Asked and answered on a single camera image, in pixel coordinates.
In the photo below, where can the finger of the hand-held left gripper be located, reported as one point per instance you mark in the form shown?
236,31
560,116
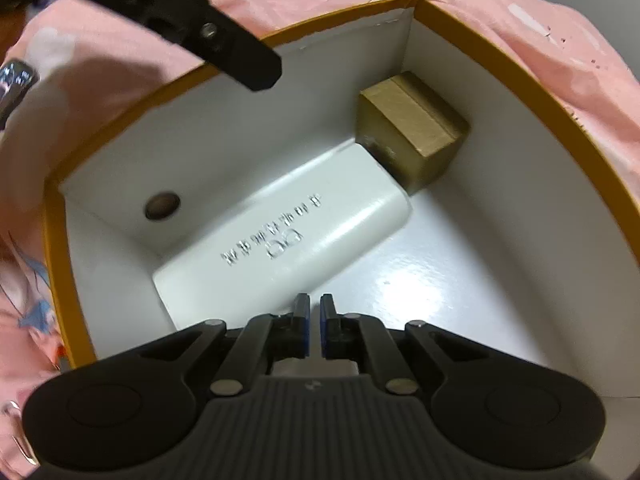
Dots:
235,52

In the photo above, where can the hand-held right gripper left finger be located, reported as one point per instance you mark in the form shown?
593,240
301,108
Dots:
301,325

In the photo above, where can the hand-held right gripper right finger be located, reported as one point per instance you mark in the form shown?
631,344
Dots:
327,325

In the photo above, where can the white power bank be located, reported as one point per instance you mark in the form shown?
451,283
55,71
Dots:
300,220

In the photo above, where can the orange cardboard box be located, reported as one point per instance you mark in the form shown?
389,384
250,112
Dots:
475,260

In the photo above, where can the shiny silver object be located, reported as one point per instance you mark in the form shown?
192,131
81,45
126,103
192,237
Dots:
12,430
14,82

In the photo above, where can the small gold box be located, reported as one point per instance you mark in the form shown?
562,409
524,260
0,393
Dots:
415,125

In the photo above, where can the pink printed blanket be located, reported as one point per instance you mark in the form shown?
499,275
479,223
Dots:
550,35

